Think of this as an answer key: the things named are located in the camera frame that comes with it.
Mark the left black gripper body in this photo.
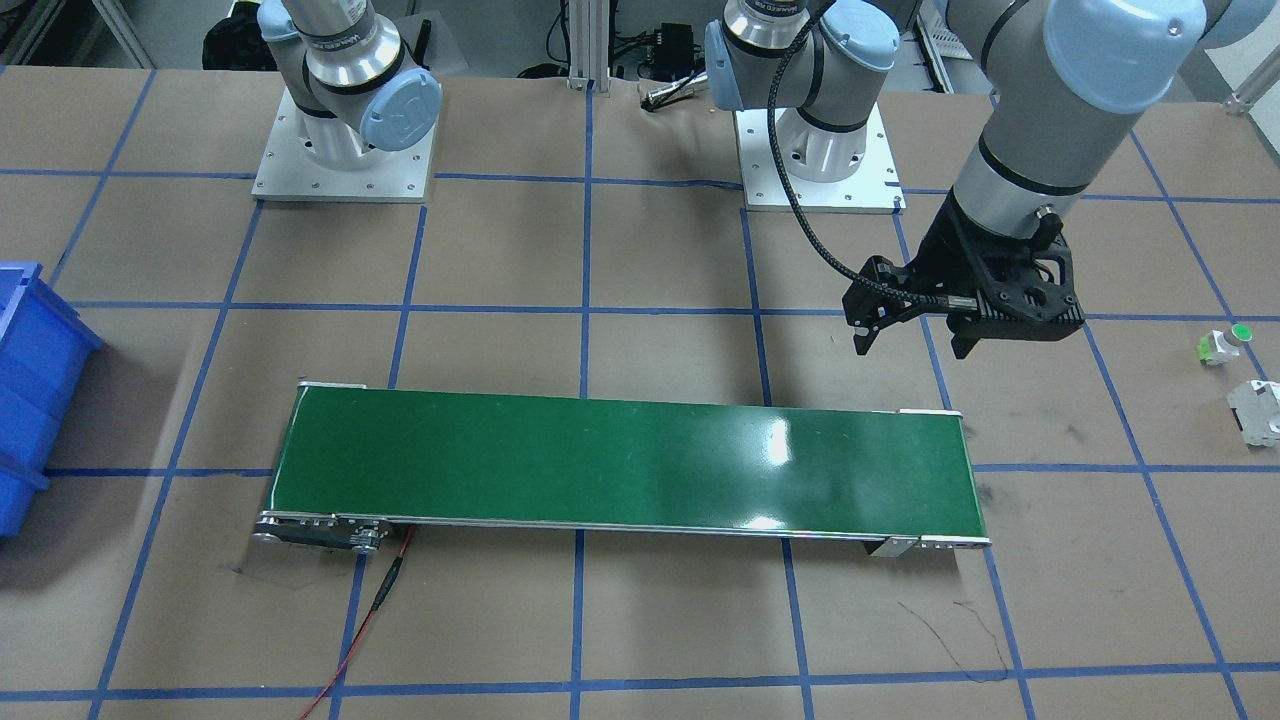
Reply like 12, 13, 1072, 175
906, 193, 1074, 313

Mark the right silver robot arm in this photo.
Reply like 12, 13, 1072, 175
256, 1, 442, 170

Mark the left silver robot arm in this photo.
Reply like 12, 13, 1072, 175
703, 1, 1274, 359

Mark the green push button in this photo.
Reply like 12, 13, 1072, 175
1196, 323, 1253, 366

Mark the white red circuit breaker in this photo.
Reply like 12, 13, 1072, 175
1226, 380, 1279, 447

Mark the green conveyor belt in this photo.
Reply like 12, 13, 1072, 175
255, 382, 991, 557

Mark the blue plastic bin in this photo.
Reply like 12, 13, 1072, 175
1, 261, 102, 538

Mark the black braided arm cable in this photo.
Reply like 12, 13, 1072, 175
765, 0, 977, 311

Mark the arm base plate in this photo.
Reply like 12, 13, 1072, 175
250, 90, 436, 204
733, 105, 906, 214

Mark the aluminium frame post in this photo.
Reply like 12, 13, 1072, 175
564, 0, 613, 95

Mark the red black conveyor wire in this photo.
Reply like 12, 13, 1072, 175
298, 525, 417, 720

